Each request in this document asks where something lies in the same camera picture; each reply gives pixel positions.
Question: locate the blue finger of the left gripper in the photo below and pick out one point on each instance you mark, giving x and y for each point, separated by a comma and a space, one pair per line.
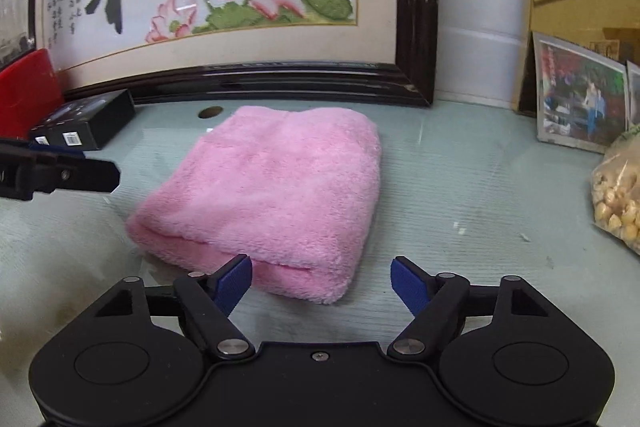
57, 150
82, 174

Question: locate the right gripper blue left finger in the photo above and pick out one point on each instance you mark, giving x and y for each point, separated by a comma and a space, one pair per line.
206, 302

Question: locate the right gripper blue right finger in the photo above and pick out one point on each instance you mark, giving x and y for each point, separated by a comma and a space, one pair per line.
436, 303

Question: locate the pink towel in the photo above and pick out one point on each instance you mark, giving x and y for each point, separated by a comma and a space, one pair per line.
294, 191

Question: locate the black charger box left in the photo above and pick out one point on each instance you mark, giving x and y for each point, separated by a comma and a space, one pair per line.
40, 134

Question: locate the black charger box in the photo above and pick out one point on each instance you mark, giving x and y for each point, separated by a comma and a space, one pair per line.
90, 123
40, 134

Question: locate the black charger box right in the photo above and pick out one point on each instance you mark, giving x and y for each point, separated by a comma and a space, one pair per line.
90, 123

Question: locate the red box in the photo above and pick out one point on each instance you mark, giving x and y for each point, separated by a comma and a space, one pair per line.
29, 92

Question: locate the plastic bag of nuts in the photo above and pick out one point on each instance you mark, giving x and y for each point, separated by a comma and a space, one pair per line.
614, 188

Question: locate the framed couple photo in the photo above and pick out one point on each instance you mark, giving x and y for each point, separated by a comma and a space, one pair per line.
581, 95

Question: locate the framed lotus cross-stitch picture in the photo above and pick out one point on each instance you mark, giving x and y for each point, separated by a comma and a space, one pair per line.
379, 51

